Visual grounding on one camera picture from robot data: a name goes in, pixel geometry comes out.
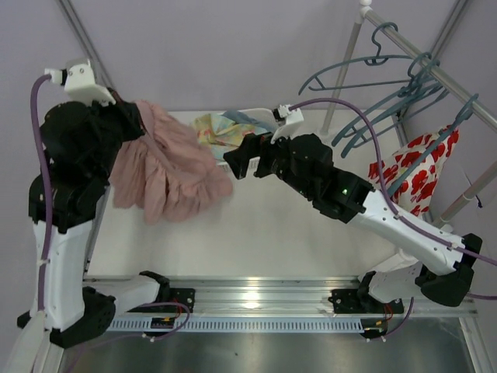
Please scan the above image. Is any white slotted cable duct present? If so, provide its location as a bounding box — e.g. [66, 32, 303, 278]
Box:
[108, 316, 364, 333]

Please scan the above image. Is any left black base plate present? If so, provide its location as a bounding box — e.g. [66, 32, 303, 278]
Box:
[162, 288, 196, 315]

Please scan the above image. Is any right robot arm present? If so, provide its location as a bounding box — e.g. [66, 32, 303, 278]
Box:
[223, 133, 481, 308]

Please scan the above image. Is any teal hanger with garment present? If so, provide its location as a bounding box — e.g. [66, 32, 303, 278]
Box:
[388, 93, 479, 197]

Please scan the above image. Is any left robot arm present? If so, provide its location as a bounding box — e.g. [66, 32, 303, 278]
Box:
[28, 99, 170, 349]

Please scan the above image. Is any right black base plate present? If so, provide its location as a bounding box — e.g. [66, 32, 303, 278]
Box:
[328, 288, 405, 315]

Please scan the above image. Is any blue garment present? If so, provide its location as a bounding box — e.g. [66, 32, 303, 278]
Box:
[222, 112, 272, 132]

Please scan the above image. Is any pink skirt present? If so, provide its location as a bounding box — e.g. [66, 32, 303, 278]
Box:
[109, 100, 233, 225]

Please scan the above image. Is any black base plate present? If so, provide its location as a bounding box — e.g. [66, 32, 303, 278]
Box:
[162, 288, 196, 315]
[328, 288, 405, 315]

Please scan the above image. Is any yellow floral garment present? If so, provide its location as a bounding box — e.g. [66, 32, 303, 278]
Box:
[191, 113, 253, 161]

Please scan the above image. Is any white laundry basket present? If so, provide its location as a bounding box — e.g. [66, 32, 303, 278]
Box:
[217, 108, 279, 175]

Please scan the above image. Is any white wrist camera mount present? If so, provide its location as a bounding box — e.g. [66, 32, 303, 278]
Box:
[44, 58, 116, 106]
[271, 105, 304, 144]

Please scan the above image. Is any silver clothes rack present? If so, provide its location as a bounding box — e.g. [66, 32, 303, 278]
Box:
[321, 1, 496, 227]

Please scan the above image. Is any aluminium mounting rail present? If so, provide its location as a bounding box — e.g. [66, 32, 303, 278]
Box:
[83, 276, 481, 319]

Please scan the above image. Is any red poppy floral garment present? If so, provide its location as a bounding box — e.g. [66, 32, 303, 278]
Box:
[381, 126, 460, 216]

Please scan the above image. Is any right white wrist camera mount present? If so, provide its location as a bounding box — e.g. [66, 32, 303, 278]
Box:
[271, 105, 304, 144]

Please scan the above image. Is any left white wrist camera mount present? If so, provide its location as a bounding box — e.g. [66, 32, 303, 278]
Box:
[44, 58, 116, 106]

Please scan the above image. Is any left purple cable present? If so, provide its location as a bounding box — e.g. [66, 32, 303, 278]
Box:
[30, 75, 54, 315]

